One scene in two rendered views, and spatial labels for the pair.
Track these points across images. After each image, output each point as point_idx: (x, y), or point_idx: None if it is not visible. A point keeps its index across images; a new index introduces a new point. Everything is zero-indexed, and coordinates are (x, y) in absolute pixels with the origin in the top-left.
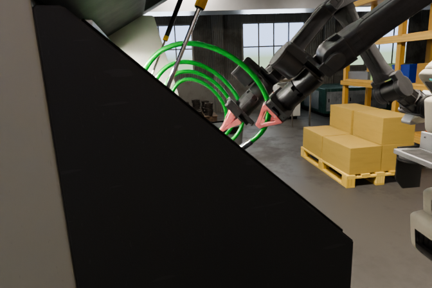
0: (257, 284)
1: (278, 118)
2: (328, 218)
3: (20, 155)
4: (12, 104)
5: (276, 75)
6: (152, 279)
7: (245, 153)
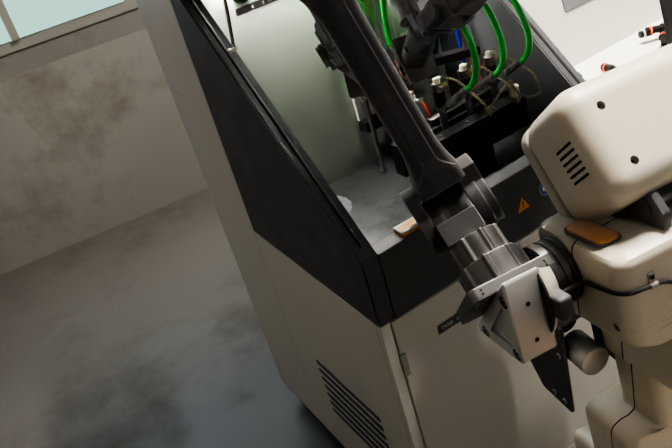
0: (307, 243)
1: None
2: (345, 225)
3: (189, 72)
4: (178, 41)
5: (421, 23)
6: (255, 189)
7: (265, 122)
